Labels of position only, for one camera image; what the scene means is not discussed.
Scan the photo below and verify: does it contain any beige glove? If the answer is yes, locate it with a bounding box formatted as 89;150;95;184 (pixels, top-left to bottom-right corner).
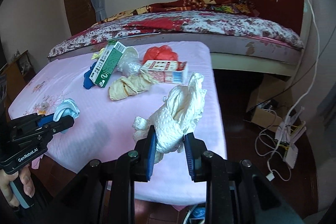
108;73;158;101

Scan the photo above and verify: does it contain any green white carton box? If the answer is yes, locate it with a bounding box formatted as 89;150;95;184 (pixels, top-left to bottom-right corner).
89;41;126;88

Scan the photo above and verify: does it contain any blue glove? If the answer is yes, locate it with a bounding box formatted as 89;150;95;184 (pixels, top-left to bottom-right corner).
83;62;97;90

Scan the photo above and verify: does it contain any red heart headboard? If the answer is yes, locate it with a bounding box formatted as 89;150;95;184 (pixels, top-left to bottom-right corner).
249;0;312;42

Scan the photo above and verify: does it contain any cardboard box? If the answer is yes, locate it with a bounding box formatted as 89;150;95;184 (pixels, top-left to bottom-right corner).
247;75;285;132

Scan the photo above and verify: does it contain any white hanging cable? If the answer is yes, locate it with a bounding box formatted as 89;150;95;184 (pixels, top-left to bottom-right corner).
255;0;322;181

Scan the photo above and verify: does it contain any light blue cloth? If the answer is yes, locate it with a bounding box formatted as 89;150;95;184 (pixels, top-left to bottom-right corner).
53;98;80;122

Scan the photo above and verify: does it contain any clear plastic bag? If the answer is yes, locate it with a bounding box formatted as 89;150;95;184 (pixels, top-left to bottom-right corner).
116;47;142;77

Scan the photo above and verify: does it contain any white router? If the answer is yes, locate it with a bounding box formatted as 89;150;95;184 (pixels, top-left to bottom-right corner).
275;107;306;169

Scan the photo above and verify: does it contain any red patterned blanket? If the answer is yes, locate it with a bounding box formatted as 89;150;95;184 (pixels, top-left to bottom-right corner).
97;0;259;24

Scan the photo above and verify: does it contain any red plastic bag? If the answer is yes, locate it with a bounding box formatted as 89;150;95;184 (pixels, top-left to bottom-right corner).
142;45;178;64

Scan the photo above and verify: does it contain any red white carton box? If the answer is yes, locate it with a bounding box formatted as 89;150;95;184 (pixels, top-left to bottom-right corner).
140;60;188;85

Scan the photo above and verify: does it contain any yellow towel cloth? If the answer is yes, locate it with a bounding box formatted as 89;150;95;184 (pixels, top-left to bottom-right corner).
91;48;105;60

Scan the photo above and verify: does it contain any bed with floral sheet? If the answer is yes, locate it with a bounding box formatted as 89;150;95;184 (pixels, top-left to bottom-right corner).
48;11;305;67

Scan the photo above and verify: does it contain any pink sheet covered table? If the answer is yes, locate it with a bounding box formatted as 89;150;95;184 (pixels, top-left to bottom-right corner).
7;40;228;207

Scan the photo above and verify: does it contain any wooden side cabinet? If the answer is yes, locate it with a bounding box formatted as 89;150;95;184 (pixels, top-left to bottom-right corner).
2;50;36;103

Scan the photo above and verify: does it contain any left hand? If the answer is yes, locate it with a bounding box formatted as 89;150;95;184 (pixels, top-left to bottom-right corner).
0;164;35;208

